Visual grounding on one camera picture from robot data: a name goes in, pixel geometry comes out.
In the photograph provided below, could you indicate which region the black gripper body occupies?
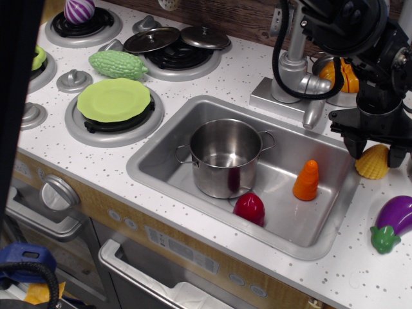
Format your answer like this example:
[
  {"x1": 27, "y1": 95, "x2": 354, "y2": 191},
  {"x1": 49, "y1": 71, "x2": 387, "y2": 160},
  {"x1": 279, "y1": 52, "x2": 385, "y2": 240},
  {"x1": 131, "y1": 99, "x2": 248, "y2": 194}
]
[{"x1": 328, "y1": 108, "x2": 411, "y2": 145}]

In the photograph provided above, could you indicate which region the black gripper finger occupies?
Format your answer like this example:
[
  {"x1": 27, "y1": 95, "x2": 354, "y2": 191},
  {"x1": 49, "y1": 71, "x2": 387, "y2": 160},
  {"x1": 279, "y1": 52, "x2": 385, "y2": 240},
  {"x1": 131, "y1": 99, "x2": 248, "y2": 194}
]
[
  {"x1": 387, "y1": 145, "x2": 406, "y2": 168},
  {"x1": 342, "y1": 135, "x2": 368, "y2": 159}
]

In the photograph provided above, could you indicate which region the yellow toy corn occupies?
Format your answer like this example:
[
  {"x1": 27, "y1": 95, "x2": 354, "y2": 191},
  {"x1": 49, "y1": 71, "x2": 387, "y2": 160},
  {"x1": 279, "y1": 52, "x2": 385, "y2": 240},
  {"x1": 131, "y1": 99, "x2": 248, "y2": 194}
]
[{"x1": 355, "y1": 144, "x2": 389, "y2": 180}]

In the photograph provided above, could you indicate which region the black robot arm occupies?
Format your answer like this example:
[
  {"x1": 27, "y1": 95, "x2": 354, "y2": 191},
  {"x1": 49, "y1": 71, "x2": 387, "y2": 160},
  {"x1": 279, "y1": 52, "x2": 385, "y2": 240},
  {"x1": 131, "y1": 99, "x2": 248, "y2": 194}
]
[{"x1": 301, "y1": 1, "x2": 411, "y2": 168}]

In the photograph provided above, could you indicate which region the small steel pot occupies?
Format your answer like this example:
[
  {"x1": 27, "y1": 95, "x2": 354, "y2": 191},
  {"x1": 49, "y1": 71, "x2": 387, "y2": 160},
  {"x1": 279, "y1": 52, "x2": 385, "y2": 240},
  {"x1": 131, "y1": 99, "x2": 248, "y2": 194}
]
[{"x1": 309, "y1": 51, "x2": 357, "y2": 108}]

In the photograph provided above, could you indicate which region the silver sink basin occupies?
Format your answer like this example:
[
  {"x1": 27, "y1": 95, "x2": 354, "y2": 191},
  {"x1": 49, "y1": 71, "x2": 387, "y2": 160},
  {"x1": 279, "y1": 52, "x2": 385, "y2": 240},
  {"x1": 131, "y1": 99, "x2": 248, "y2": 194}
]
[{"x1": 126, "y1": 95, "x2": 359, "y2": 260}]

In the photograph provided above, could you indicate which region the steel pot in sink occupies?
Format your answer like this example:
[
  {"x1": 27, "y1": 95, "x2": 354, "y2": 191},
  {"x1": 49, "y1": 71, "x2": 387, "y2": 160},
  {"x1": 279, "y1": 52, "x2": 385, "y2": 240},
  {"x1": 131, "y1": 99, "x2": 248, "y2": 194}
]
[{"x1": 174, "y1": 118, "x2": 276, "y2": 199}]

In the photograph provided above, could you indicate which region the steel pot lid right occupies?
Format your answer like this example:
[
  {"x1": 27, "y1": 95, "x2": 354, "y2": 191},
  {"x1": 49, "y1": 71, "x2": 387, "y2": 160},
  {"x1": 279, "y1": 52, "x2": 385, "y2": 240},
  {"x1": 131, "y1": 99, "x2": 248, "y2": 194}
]
[{"x1": 180, "y1": 26, "x2": 231, "y2": 50}]

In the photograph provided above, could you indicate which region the steel pot lid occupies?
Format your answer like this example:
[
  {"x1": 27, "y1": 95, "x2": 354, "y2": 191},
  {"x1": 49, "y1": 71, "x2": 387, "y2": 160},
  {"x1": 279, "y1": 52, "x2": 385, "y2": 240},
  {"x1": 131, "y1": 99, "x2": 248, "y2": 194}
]
[
  {"x1": 180, "y1": 26, "x2": 231, "y2": 50},
  {"x1": 123, "y1": 27, "x2": 180, "y2": 54}
]

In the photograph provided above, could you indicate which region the steel pot lid left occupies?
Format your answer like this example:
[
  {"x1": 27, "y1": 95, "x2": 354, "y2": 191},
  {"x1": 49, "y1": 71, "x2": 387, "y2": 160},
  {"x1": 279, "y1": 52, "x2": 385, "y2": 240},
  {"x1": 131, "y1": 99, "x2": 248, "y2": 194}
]
[{"x1": 123, "y1": 27, "x2": 180, "y2": 54}]

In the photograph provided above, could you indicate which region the orange toy pumpkin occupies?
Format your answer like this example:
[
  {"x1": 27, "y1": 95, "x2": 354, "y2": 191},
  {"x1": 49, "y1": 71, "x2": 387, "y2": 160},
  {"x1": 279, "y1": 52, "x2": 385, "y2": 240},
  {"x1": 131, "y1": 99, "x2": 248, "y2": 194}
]
[{"x1": 319, "y1": 59, "x2": 359, "y2": 93}]

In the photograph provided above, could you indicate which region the orange toy carrot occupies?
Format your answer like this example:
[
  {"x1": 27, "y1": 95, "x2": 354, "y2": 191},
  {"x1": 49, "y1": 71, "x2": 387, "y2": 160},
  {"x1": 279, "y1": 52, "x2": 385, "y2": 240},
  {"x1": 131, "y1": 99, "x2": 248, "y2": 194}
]
[{"x1": 292, "y1": 160, "x2": 319, "y2": 201}]

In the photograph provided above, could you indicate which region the purple toy eggplant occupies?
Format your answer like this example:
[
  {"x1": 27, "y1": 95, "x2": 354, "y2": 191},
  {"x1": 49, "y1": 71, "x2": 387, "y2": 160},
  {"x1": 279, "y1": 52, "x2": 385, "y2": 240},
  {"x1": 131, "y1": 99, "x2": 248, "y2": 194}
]
[{"x1": 370, "y1": 196, "x2": 411, "y2": 254}]

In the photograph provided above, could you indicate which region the silver toy faucet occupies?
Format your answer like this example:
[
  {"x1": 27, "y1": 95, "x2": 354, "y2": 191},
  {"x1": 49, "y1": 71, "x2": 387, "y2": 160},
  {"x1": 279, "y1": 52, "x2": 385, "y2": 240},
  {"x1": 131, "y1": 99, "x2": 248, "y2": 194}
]
[{"x1": 249, "y1": 4, "x2": 332, "y2": 130}]

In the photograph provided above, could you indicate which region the red toy pepper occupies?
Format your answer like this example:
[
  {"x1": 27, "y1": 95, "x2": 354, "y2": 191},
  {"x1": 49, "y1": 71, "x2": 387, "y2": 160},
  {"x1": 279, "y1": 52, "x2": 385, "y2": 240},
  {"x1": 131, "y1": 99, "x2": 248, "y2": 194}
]
[{"x1": 232, "y1": 192, "x2": 265, "y2": 227}]

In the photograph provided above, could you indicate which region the hanging metal grater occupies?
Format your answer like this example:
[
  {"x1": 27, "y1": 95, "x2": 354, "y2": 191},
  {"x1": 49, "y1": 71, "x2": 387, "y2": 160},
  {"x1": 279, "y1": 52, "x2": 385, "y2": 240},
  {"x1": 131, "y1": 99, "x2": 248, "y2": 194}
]
[{"x1": 269, "y1": 6, "x2": 283, "y2": 37}]

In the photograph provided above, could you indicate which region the back right stove burner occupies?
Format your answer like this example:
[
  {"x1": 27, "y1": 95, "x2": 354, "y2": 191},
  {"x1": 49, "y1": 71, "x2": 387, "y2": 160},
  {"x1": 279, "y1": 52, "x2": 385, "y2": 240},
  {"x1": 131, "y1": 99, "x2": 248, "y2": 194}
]
[{"x1": 140, "y1": 41, "x2": 225, "y2": 82}]

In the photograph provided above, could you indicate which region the stove burner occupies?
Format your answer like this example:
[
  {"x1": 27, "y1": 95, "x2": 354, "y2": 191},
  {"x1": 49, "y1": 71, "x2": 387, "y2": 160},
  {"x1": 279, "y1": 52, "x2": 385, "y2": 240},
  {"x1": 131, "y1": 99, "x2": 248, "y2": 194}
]
[
  {"x1": 45, "y1": 7, "x2": 122, "y2": 48},
  {"x1": 140, "y1": 41, "x2": 225, "y2": 82},
  {"x1": 64, "y1": 91, "x2": 164, "y2": 148},
  {"x1": 28, "y1": 52, "x2": 57, "y2": 94}
]

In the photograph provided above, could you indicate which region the front right stove burner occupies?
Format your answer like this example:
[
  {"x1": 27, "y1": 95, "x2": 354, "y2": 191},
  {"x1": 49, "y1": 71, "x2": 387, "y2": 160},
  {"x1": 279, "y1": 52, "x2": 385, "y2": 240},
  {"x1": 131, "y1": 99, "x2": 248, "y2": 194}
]
[{"x1": 64, "y1": 91, "x2": 164, "y2": 148}]

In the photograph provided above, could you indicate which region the hanging white slotted spoon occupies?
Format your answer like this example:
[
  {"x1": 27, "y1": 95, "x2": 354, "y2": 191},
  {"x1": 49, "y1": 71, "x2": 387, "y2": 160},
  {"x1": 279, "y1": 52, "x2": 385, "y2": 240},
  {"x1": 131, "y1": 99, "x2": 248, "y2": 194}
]
[{"x1": 158, "y1": 0, "x2": 182, "y2": 12}]

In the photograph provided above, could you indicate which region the silver stove knob rear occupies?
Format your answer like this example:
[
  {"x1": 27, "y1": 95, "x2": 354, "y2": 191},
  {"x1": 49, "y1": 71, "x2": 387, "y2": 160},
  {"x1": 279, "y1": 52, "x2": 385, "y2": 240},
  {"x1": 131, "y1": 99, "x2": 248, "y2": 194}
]
[{"x1": 132, "y1": 15, "x2": 162, "y2": 34}]

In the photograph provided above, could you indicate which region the silver stove knob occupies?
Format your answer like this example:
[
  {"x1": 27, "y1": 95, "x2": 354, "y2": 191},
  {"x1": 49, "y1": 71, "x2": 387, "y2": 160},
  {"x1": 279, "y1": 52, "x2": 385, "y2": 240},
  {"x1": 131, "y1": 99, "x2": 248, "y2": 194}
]
[
  {"x1": 21, "y1": 102, "x2": 48, "y2": 131},
  {"x1": 98, "y1": 39, "x2": 124, "y2": 52},
  {"x1": 132, "y1": 15, "x2": 162, "y2": 34},
  {"x1": 56, "y1": 69, "x2": 93, "y2": 93}
]

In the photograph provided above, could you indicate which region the green toy plate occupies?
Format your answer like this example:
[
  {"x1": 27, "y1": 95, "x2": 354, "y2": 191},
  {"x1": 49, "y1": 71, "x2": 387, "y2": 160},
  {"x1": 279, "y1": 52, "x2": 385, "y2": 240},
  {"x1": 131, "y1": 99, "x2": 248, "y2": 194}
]
[{"x1": 77, "y1": 78, "x2": 151, "y2": 123}]

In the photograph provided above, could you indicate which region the green toy bitter gourd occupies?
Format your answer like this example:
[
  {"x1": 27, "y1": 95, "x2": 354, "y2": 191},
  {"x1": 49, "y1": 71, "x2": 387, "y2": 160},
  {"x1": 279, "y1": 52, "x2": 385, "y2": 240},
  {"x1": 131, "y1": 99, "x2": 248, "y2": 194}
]
[{"x1": 88, "y1": 50, "x2": 149, "y2": 80}]

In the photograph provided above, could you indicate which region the silver stove knob back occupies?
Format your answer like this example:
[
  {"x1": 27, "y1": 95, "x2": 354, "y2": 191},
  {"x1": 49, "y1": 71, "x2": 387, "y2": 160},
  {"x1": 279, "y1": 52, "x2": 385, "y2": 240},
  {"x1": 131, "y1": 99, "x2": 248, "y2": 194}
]
[{"x1": 98, "y1": 39, "x2": 124, "y2": 52}]

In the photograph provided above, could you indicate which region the back left stove burner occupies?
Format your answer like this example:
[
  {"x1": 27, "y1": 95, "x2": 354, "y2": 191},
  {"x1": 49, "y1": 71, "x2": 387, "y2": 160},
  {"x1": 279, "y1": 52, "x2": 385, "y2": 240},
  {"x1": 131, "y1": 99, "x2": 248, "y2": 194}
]
[{"x1": 45, "y1": 7, "x2": 122, "y2": 48}]

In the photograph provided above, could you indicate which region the silver stove knob middle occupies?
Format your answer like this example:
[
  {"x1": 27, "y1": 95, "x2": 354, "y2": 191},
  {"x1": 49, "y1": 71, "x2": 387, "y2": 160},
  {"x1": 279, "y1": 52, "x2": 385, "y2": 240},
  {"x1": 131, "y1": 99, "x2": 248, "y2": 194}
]
[{"x1": 56, "y1": 69, "x2": 93, "y2": 93}]

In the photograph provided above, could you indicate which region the silver oven dial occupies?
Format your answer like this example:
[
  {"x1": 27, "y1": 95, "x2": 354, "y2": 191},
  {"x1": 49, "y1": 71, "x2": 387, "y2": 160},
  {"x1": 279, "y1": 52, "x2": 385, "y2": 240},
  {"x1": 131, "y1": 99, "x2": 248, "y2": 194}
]
[{"x1": 39, "y1": 174, "x2": 80, "y2": 211}]

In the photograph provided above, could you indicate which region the purple striped toy ball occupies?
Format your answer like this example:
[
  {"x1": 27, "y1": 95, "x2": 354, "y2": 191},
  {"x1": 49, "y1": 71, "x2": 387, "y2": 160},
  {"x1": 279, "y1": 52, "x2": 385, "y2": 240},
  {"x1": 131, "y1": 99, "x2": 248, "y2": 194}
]
[{"x1": 63, "y1": 0, "x2": 95, "y2": 25}]

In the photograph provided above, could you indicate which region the front left stove burner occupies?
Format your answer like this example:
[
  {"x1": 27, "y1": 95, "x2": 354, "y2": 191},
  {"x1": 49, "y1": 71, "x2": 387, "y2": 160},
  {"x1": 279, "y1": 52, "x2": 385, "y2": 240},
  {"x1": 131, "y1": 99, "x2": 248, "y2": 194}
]
[{"x1": 28, "y1": 52, "x2": 57, "y2": 94}]

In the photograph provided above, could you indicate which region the silver stove knob front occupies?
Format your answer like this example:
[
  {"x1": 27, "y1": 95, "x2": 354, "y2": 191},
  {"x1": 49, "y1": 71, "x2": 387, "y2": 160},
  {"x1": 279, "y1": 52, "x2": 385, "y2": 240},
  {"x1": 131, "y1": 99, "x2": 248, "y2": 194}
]
[{"x1": 21, "y1": 102, "x2": 48, "y2": 131}]

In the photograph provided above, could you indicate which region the green toy cutting board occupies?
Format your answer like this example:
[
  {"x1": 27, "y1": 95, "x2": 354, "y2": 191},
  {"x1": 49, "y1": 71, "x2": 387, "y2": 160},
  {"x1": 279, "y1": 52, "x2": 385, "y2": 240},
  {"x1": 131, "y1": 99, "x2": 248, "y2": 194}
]
[{"x1": 32, "y1": 45, "x2": 46, "y2": 71}]

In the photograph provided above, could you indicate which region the blue clamp tool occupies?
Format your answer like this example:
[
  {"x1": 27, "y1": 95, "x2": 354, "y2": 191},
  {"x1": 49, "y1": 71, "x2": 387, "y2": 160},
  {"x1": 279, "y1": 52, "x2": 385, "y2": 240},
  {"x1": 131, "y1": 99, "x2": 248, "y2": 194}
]
[{"x1": 1, "y1": 242, "x2": 58, "y2": 286}]

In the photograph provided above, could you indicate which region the silver dishwasher door handle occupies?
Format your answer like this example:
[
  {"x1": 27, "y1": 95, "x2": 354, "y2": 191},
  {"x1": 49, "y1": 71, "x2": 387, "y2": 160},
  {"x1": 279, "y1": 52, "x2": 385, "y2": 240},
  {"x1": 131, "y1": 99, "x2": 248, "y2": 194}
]
[{"x1": 98, "y1": 238, "x2": 236, "y2": 309}]

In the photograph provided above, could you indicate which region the silver oven door handle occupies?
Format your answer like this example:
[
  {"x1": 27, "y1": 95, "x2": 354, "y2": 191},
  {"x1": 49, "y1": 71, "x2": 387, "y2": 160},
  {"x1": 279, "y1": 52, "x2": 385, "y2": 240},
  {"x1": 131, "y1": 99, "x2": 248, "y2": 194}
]
[{"x1": 6, "y1": 187, "x2": 83, "y2": 242}]

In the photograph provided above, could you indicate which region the black corrugated hose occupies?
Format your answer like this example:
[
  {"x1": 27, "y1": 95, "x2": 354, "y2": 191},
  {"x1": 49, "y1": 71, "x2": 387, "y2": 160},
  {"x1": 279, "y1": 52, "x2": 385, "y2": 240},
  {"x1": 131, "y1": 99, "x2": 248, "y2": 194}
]
[{"x1": 0, "y1": 261, "x2": 61, "y2": 309}]

